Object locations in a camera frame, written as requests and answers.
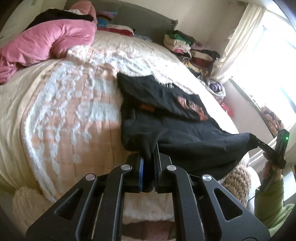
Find black sweater with orange cuffs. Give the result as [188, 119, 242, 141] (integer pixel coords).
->
[117, 73, 258, 180]

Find green sleeve right forearm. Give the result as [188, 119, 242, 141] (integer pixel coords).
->
[254, 175, 295, 236]

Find floral bag with clothes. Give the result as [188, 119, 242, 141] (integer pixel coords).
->
[197, 76, 226, 104]

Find folded clothes pile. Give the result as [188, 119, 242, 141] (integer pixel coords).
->
[163, 30, 220, 77]

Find red white folded clothes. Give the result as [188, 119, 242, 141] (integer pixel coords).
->
[97, 24, 134, 37]

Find right hand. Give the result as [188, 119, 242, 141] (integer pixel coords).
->
[262, 153, 282, 183]

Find floral cushion by window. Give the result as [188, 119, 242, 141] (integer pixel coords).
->
[261, 106, 285, 136]

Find red plastic bag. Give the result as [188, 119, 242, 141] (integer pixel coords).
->
[220, 103, 234, 118]

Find pink white bedspread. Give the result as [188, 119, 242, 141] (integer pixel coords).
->
[1, 31, 238, 201]

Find cream knitted blanket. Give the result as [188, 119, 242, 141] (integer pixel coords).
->
[12, 160, 251, 235]

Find cream curtain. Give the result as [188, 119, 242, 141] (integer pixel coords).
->
[211, 4, 267, 84]

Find grey headboard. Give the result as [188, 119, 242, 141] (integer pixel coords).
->
[67, 0, 179, 45]

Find pink quilt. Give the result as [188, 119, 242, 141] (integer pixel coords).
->
[1, 1, 96, 84]

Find black garment on quilt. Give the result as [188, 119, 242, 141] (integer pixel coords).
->
[25, 9, 94, 30]

